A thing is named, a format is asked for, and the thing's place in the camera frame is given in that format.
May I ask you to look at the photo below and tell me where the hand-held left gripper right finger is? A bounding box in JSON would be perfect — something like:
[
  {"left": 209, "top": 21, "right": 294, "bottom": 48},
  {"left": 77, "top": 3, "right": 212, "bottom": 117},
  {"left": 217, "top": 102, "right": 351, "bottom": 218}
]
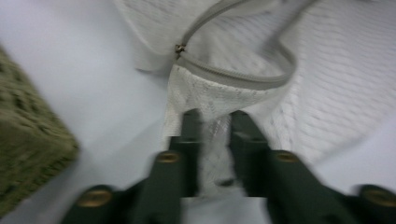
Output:
[{"left": 229, "top": 110, "right": 273, "bottom": 198}]

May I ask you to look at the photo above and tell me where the green woven basket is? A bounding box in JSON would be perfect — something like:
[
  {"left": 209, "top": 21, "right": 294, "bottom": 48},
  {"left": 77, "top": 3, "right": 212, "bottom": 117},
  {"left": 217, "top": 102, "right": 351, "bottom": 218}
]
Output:
[{"left": 0, "top": 46, "right": 80, "bottom": 218}]

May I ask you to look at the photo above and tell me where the white mesh laundry bag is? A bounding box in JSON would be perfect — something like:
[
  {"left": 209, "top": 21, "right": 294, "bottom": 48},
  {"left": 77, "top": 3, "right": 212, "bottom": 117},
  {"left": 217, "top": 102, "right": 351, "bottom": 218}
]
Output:
[{"left": 113, "top": 0, "right": 396, "bottom": 199}]

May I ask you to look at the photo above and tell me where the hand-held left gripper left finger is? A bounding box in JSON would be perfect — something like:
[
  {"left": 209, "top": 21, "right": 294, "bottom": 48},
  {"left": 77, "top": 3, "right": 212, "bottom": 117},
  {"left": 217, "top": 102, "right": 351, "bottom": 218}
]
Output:
[{"left": 168, "top": 108, "right": 204, "bottom": 198}]

